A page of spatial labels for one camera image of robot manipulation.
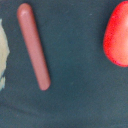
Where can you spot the red tomato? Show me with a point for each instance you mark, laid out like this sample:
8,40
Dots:
115,43

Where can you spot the white toy fish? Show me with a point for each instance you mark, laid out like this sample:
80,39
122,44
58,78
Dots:
4,52

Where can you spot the brown sausage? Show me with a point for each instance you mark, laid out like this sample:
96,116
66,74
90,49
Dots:
30,34

